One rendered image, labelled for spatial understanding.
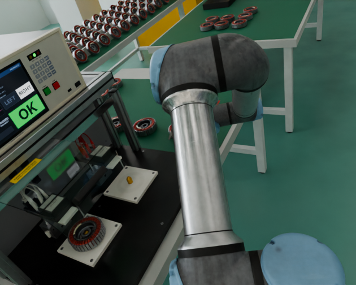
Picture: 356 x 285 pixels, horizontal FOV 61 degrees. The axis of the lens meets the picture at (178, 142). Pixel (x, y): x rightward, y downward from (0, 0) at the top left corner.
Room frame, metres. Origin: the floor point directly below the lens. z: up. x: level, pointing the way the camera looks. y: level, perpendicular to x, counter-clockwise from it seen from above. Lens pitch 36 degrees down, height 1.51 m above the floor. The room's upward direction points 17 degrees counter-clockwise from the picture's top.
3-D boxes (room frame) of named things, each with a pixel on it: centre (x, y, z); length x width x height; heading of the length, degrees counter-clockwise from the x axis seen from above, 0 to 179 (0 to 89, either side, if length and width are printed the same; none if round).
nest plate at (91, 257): (0.64, 0.35, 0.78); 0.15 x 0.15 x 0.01; 53
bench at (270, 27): (2.77, -0.97, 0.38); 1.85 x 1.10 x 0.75; 143
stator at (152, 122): (1.20, 0.13, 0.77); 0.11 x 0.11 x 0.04
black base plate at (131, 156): (0.75, 0.29, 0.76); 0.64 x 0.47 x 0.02; 143
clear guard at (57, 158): (0.66, 0.35, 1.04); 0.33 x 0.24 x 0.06; 53
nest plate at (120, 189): (0.84, 0.21, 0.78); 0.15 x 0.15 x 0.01; 53
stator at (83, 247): (0.64, 0.35, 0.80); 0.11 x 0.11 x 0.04
